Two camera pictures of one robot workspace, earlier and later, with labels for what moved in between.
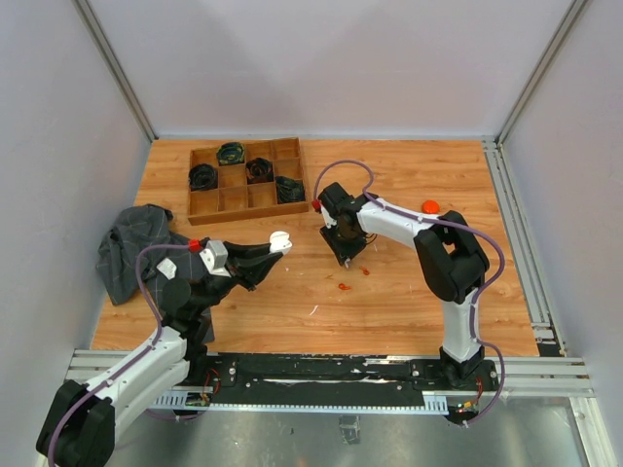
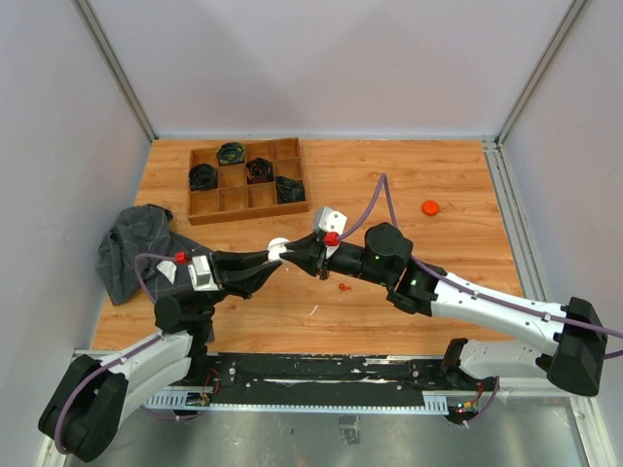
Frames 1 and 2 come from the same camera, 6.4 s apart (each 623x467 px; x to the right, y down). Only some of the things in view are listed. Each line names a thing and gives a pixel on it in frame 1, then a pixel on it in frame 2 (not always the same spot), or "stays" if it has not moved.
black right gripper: (343, 252) to (313, 262)
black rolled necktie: (202, 177) stays
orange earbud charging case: (430, 206) stays
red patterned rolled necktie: (259, 170) stays
